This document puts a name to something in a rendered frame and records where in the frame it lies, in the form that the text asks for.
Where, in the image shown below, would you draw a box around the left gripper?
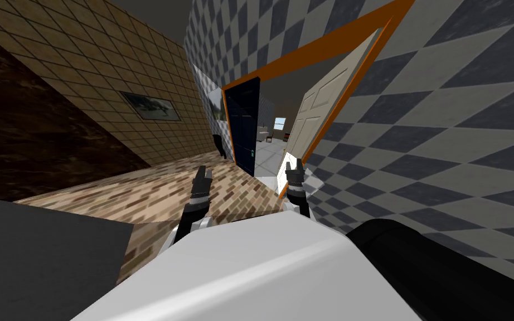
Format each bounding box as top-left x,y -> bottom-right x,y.
191,166 -> 214,202

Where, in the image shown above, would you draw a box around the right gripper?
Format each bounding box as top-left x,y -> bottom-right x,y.
285,158 -> 307,191

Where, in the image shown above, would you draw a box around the dark blue door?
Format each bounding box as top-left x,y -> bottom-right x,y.
224,77 -> 261,177

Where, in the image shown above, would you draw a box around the cream panelled door leaf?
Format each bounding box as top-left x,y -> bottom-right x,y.
277,28 -> 385,198

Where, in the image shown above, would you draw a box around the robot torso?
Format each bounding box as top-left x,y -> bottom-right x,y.
70,210 -> 424,321

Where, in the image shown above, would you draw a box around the grey framed wall picture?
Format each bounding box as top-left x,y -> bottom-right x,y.
120,91 -> 182,123

